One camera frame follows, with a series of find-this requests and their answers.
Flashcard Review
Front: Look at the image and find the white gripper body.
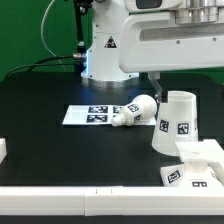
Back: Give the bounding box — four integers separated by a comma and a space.
119, 0, 224, 72

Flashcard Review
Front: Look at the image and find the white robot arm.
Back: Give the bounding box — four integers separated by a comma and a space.
82, 0, 224, 102

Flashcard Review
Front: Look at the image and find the white marker sheet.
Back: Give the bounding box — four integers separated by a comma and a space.
62, 105, 154, 126

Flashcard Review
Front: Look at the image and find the white lamp shade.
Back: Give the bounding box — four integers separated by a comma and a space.
152, 91, 198, 156

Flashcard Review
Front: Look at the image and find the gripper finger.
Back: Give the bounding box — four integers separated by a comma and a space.
148, 72, 163, 102

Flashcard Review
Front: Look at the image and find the white front fence rail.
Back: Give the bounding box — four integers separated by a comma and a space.
0, 187, 224, 216

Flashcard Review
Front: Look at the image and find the white left fence rail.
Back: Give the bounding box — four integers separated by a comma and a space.
0, 138, 7, 164

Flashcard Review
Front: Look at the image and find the black cable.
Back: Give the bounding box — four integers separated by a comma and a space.
2, 0, 93, 82

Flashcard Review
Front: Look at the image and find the white lamp base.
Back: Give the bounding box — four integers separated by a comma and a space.
160, 140, 224, 188

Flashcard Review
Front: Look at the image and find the grey cable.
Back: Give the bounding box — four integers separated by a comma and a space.
40, 0, 68, 71

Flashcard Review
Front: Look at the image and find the white lamp bulb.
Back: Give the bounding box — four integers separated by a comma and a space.
111, 94, 157, 127

